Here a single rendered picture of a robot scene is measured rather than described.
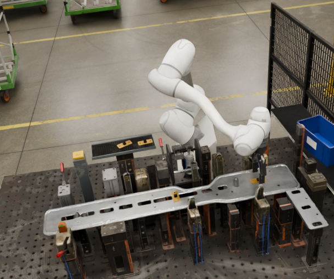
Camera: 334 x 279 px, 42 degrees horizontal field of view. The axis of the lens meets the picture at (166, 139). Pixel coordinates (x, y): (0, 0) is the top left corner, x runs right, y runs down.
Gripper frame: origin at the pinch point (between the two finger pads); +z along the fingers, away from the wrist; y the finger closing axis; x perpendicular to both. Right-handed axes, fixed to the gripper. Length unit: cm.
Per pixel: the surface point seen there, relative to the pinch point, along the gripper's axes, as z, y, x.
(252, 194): 4.3, 9.6, -6.9
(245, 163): 2.1, -13.7, -2.9
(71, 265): 15, 23, -105
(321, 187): 2.8, 17.0, 28.2
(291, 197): 4.4, 17.7, 11.6
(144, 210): 4, 6, -65
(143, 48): 104, -456, -13
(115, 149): -12, -32, -74
